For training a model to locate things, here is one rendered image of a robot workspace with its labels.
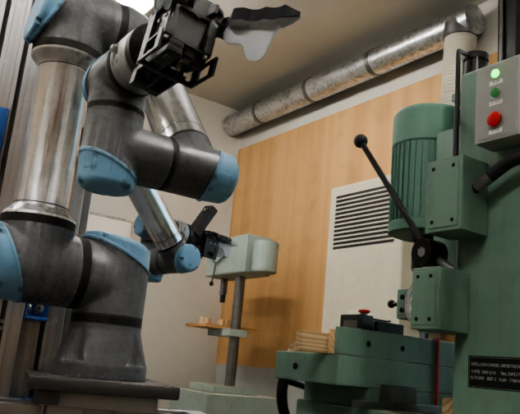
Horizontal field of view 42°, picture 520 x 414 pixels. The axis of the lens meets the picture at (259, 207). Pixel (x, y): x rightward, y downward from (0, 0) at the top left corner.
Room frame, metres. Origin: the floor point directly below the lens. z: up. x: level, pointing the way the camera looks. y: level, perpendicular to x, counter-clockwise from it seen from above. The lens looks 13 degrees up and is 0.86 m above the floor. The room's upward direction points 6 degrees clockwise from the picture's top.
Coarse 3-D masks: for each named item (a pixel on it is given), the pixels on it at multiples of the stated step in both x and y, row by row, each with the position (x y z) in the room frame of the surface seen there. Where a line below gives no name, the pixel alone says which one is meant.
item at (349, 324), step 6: (342, 318) 1.71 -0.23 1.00; (348, 318) 1.69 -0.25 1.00; (354, 318) 1.67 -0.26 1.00; (360, 318) 1.65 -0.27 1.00; (366, 318) 1.66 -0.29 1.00; (372, 318) 1.67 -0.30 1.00; (342, 324) 1.71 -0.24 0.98; (348, 324) 1.68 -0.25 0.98; (354, 324) 1.67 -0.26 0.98; (360, 324) 1.65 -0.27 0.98; (366, 324) 1.66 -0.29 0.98; (372, 324) 1.67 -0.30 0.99
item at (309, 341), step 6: (300, 330) 1.36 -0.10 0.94; (306, 330) 1.36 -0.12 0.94; (300, 336) 1.36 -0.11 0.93; (306, 336) 1.36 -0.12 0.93; (312, 336) 1.37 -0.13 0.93; (318, 336) 1.38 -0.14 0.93; (324, 336) 1.39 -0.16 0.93; (300, 342) 1.36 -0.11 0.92; (306, 342) 1.36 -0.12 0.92; (312, 342) 1.37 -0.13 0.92; (318, 342) 1.38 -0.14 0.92; (324, 342) 1.39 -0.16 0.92; (300, 348) 1.36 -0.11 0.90; (306, 348) 1.37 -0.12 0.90; (312, 348) 1.37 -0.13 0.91; (318, 348) 1.38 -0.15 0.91; (324, 348) 1.39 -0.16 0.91
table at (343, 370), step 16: (288, 352) 1.50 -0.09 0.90; (304, 352) 1.46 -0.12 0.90; (288, 368) 1.50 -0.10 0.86; (304, 368) 1.45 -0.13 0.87; (320, 368) 1.41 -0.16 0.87; (336, 368) 1.37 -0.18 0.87; (352, 368) 1.39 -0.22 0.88; (368, 368) 1.41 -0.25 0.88; (384, 368) 1.44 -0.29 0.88; (400, 368) 1.46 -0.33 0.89; (416, 368) 1.49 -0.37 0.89; (432, 368) 1.52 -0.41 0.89; (448, 368) 1.55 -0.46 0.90; (336, 384) 1.37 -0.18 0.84; (352, 384) 1.39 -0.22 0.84; (368, 384) 1.41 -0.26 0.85; (400, 384) 1.46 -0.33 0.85; (416, 384) 1.49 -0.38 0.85; (432, 384) 1.52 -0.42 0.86; (448, 384) 1.55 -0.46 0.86
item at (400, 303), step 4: (400, 292) 1.57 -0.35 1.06; (404, 292) 1.56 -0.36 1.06; (400, 296) 1.57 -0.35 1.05; (404, 296) 1.56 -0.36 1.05; (400, 300) 1.57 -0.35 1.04; (404, 300) 1.56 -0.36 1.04; (400, 304) 1.57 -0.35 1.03; (404, 304) 1.56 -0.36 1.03; (400, 308) 1.57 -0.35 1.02; (404, 308) 1.56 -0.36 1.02; (400, 312) 1.57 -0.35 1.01; (404, 312) 1.56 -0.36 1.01; (400, 316) 1.57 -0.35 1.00; (404, 316) 1.56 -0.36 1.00
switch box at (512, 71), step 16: (496, 64) 1.20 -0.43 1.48; (512, 64) 1.17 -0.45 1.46; (480, 80) 1.23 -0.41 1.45; (512, 80) 1.17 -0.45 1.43; (480, 96) 1.23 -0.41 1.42; (512, 96) 1.17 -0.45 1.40; (480, 112) 1.23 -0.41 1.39; (512, 112) 1.17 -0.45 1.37; (480, 128) 1.23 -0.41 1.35; (512, 128) 1.17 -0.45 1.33; (480, 144) 1.23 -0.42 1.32; (496, 144) 1.22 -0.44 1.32; (512, 144) 1.22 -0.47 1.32
